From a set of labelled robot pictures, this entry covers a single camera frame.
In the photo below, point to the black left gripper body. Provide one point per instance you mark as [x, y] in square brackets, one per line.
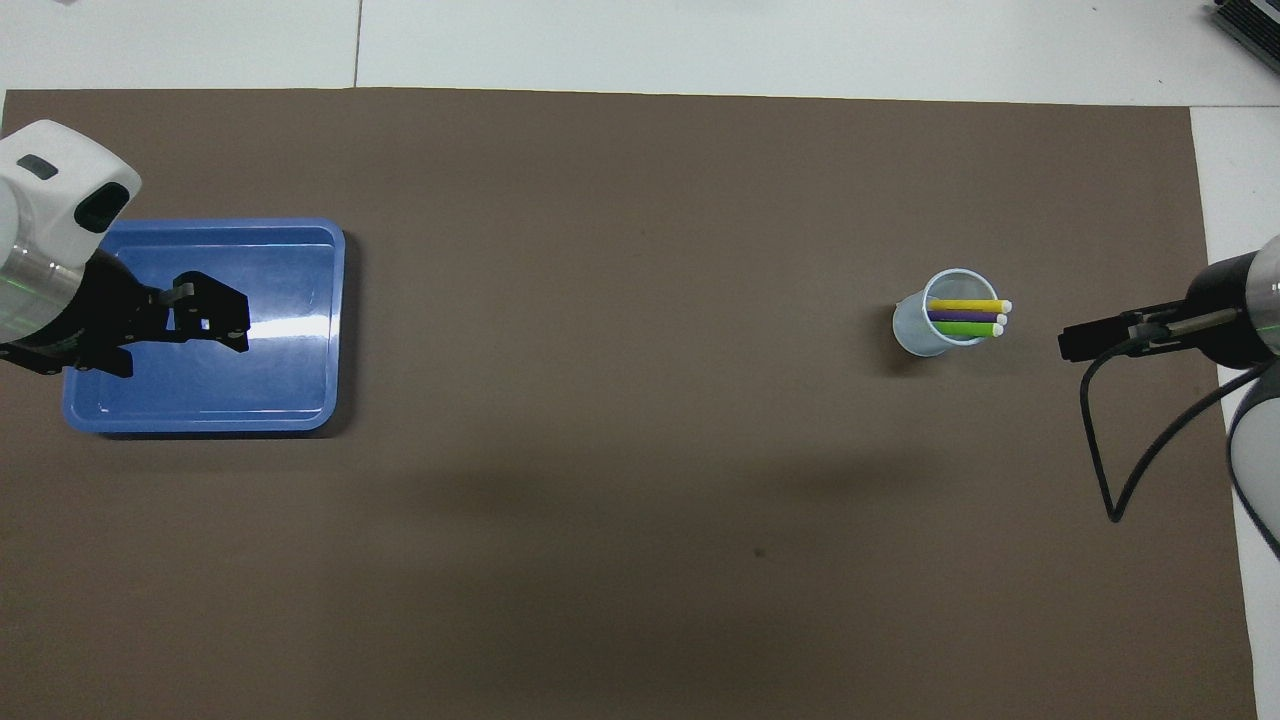
[100, 315]

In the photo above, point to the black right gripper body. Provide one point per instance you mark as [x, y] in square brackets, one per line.
[1210, 315]

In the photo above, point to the green marker pen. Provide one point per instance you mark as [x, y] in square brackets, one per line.
[965, 327]

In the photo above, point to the purple marker pen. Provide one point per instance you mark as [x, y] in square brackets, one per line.
[965, 316]

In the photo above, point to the yellow marker pen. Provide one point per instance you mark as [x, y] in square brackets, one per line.
[965, 305]

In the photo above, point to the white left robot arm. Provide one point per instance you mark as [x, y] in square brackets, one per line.
[45, 220]

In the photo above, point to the blue plastic tray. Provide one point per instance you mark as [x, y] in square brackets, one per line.
[280, 390]

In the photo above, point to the translucent plastic cup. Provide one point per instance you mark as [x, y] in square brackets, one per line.
[912, 335]

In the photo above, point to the grey ribbed device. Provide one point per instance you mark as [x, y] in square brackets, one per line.
[1250, 20]

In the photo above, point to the brown table mat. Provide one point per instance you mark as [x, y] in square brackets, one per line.
[600, 450]

